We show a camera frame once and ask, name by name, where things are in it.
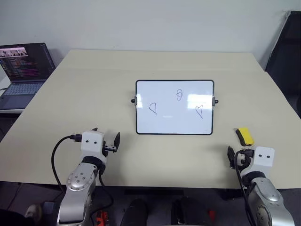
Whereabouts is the open grey laptop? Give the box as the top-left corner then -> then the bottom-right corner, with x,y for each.
0,42 -> 57,111

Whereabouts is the black table crossbar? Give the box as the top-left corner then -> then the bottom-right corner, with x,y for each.
123,188 -> 184,196

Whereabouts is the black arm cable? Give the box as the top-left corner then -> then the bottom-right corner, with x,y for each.
51,133 -> 83,194
235,151 -> 256,226

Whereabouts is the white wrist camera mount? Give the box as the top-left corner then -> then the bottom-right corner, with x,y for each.
251,146 -> 276,175
80,130 -> 106,163

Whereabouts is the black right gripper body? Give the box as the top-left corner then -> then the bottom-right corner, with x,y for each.
235,147 -> 255,170

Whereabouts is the orange and black object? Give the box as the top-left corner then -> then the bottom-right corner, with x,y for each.
95,210 -> 111,226

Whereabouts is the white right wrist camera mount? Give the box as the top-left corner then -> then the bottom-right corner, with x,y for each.
251,146 -> 276,175

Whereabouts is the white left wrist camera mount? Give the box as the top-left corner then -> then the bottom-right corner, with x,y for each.
80,130 -> 106,163

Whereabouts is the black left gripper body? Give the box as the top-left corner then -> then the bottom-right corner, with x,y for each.
103,140 -> 118,157

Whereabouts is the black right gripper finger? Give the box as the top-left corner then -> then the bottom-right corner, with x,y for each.
227,145 -> 236,169

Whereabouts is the small black-framed whiteboard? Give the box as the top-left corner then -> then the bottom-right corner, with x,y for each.
130,79 -> 219,136

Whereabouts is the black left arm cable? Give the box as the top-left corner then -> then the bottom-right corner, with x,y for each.
51,133 -> 83,194

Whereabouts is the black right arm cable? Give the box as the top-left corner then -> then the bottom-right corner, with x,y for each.
235,151 -> 256,226

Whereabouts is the thin black hanging cable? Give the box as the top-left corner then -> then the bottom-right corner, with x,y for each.
98,168 -> 114,214

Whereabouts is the yellow and black eraser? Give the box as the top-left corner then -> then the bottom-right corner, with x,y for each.
235,127 -> 256,146

